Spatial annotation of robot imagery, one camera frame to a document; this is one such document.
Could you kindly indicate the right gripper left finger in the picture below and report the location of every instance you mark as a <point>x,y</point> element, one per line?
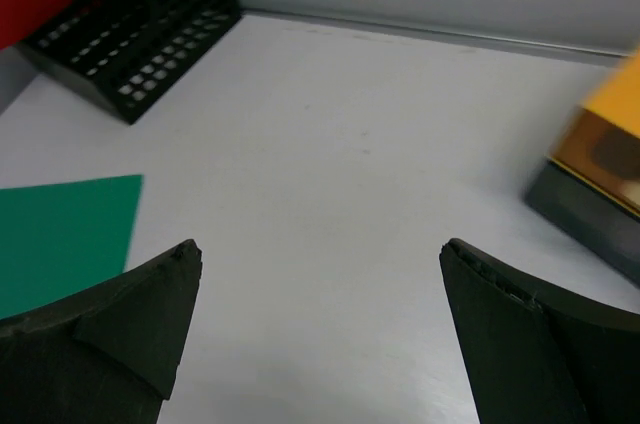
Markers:
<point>107,354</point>

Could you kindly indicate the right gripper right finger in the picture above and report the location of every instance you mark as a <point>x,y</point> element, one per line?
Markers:
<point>535,352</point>

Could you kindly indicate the green folder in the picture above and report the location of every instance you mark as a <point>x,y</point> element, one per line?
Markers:
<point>60,239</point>

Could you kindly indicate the dark bottom drawer unit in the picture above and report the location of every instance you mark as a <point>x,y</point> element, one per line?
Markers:
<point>592,219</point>

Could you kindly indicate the yellow drawer box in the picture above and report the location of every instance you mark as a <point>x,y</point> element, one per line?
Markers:
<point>600,146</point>

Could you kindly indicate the black mesh file rack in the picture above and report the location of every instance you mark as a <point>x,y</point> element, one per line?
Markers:
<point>124,55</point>

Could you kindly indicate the metal front rail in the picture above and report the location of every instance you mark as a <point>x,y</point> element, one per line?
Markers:
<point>473,40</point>

